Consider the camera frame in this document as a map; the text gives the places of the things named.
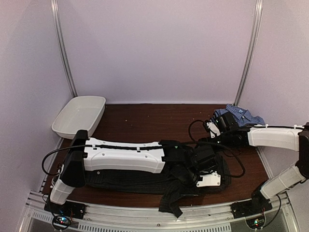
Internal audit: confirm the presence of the right circuit board with leds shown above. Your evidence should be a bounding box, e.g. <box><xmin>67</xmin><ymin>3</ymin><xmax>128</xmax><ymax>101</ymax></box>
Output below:
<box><xmin>246</xmin><ymin>217</ymin><xmax>265</xmax><ymax>230</ymax></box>

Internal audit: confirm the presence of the black pinstriped long sleeve shirt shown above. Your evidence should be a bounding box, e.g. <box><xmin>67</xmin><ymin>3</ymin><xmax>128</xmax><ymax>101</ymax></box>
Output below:
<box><xmin>85</xmin><ymin>145</ymin><xmax>231</xmax><ymax>218</ymax></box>

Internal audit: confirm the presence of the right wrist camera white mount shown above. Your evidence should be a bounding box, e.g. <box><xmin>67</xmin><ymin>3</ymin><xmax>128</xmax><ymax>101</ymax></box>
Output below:
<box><xmin>204</xmin><ymin>121</ymin><xmax>221</xmax><ymax>138</ymax></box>

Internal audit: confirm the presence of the circuit board with leds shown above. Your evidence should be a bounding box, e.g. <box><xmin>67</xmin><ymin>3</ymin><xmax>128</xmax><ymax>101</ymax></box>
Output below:
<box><xmin>52</xmin><ymin>215</ymin><xmax>71</xmax><ymax>230</ymax></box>
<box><xmin>246</xmin><ymin>217</ymin><xmax>265</xmax><ymax>230</ymax></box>

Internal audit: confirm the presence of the white plastic basin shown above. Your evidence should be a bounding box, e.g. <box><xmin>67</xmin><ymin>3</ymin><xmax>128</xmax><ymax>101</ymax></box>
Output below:
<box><xmin>51</xmin><ymin>96</ymin><xmax>106</xmax><ymax>140</ymax></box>

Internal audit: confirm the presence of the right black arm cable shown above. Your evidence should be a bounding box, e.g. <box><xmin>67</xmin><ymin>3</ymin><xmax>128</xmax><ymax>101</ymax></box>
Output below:
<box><xmin>188</xmin><ymin>119</ymin><xmax>246</xmax><ymax>178</ymax></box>

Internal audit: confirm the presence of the front aluminium rail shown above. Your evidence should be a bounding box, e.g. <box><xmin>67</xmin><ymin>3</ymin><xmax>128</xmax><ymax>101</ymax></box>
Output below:
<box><xmin>24</xmin><ymin>188</ymin><xmax>300</xmax><ymax>232</ymax></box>

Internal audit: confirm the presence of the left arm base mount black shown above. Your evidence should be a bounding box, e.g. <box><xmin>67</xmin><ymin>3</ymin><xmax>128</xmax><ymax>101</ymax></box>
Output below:
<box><xmin>44</xmin><ymin>195</ymin><xmax>86</xmax><ymax>219</ymax></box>

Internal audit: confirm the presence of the aluminium frame post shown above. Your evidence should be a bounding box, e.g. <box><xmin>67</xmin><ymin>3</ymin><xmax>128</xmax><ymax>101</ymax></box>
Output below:
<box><xmin>233</xmin><ymin>0</ymin><xmax>263</xmax><ymax>105</ymax></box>
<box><xmin>51</xmin><ymin>0</ymin><xmax>78</xmax><ymax>98</ymax></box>

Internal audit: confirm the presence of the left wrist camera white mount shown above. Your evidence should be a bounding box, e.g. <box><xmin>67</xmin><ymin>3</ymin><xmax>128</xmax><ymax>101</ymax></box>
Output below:
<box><xmin>196</xmin><ymin>172</ymin><xmax>221</xmax><ymax>188</ymax></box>

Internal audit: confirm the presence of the left aluminium frame post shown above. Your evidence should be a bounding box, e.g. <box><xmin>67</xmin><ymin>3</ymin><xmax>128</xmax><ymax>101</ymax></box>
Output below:
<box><xmin>51</xmin><ymin>0</ymin><xmax>78</xmax><ymax>98</ymax></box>

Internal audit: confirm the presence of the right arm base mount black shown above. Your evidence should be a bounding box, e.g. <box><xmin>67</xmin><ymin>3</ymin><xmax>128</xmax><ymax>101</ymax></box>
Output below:
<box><xmin>230</xmin><ymin>191</ymin><xmax>272</xmax><ymax>219</ymax></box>

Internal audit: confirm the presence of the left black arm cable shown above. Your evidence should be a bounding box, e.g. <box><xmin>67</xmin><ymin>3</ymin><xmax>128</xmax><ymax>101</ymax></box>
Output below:
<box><xmin>42</xmin><ymin>141</ymin><xmax>169</xmax><ymax>177</ymax></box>

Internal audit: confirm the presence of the left circuit board with leds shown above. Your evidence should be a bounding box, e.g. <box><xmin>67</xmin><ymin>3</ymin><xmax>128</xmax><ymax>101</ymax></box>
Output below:
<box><xmin>52</xmin><ymin>215</ymin><xmax>71</xmax><ymax>230</ymax></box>

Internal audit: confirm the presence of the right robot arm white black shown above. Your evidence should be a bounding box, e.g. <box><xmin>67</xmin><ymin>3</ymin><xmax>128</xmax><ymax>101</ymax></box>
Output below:
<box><xmin>198</xmin><ymin>112</ymin><xmax>309</xmax><ymax>214</ymax></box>

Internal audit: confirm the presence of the right aluminium frame post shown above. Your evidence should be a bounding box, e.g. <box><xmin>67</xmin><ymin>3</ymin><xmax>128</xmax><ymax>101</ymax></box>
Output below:
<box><xmin>233</xmin><ymin>0</ymin><xmax>263</xmax><ymax>105</ymax></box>

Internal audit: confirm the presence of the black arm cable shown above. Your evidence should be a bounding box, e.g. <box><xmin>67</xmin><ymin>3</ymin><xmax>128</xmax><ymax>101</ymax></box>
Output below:
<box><xmin>188</xmin><ymin>119</ymin><xmax>246</xmax><ymax>178</ymax></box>
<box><xmin>42</xmin><ymin>141</ymin><xmax>169</xmax><ymax>177</ymax></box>

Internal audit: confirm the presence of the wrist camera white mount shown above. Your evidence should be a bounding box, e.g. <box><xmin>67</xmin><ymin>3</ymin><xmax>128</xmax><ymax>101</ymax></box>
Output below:
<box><xmin>204</xmin><ymin>121</ymin><xmax>221</xmax><ymax>138</ymax></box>
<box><xmin>196</xmin><ymin>172</ymin><xmax>221</xmax><ymax>188</ymax></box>

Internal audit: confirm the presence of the blue checked shirt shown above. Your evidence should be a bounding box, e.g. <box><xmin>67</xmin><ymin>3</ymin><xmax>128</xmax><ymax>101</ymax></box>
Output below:
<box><xmin>211</xmin><ymin>104</ymin><xmax>265</xmax><ymax>127</ymax></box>

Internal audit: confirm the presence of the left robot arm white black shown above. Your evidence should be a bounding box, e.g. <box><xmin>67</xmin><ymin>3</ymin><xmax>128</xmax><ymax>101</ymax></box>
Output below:
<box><xmin>50</xmin><ymin>130</ymin><xmax>221</xmax><ymax>215</ymax></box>

